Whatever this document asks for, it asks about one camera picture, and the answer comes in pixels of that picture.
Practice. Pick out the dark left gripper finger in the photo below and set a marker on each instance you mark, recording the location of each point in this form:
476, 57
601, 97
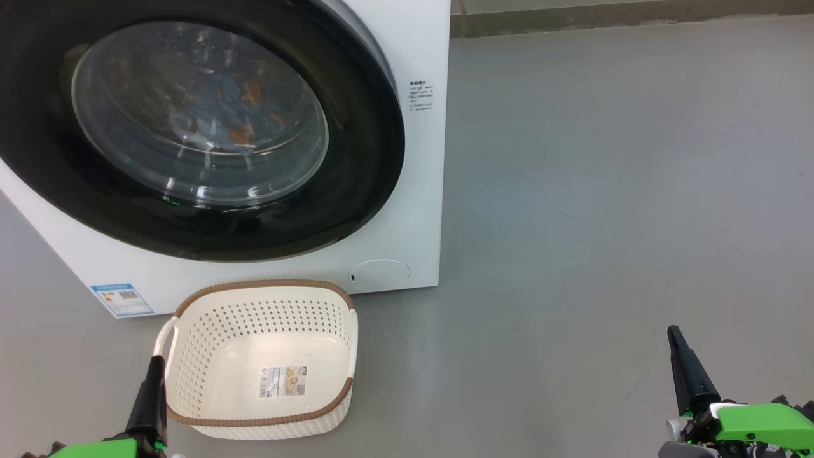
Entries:
149, 407

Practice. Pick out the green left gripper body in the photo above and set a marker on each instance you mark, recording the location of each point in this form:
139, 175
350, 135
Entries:
95, 449

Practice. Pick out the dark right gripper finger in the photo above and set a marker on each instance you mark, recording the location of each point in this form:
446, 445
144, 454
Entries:
692, 381

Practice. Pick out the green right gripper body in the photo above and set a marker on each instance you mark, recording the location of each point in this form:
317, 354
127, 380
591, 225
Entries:
757, 429

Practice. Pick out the blue cartoon garment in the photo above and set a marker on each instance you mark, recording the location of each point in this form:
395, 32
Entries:
216, 95

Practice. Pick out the black-rimmed glass washer door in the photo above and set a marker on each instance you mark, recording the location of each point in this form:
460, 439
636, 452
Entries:
356, 159

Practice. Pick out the white front-load washing machine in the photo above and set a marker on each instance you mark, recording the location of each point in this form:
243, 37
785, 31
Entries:
394, 222

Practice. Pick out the blue energy label sticker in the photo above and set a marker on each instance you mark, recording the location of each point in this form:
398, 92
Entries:
122, 299

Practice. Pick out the basket product label sticker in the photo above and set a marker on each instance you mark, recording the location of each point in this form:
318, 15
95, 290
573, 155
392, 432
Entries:
283, 381

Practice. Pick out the cream laundry basket brown rim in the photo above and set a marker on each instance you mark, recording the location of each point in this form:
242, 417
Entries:
254, 318

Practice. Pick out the round white filter cover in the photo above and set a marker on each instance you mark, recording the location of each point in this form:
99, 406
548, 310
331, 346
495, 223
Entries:
381, 275

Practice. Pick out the small printed text sticker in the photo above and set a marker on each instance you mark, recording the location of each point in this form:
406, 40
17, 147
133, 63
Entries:
421, 97

